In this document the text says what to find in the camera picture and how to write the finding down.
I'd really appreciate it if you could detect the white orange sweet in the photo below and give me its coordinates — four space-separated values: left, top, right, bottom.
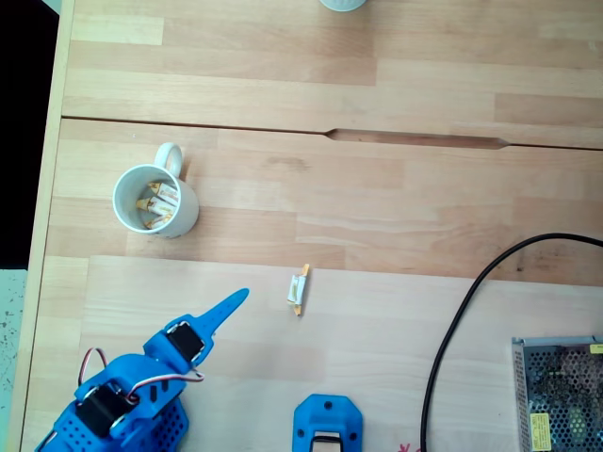
142 213 173 231
285 263 312 319
136 196 178 214
149 181 180 202

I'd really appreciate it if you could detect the white ceramic mug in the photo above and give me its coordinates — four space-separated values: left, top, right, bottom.
111 142 201 240

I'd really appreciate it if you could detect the light wooden board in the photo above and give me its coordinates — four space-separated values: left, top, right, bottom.
70 255 603 452

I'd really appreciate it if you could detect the white round object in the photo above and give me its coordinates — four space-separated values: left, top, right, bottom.
318 0 369 13

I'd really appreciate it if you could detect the perforated metal power supply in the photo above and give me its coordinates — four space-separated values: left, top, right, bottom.
511 333 603 452

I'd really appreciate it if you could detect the gripper servo wire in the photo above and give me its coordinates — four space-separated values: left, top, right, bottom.
125 364 207 404

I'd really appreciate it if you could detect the wrist servo wire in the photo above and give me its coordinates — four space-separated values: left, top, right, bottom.
76 347 109 385

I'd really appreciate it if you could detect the blue printed post base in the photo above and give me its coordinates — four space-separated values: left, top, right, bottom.
292 394 366 452

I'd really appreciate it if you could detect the thick black cable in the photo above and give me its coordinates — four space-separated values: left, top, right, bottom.
420 232 603 452

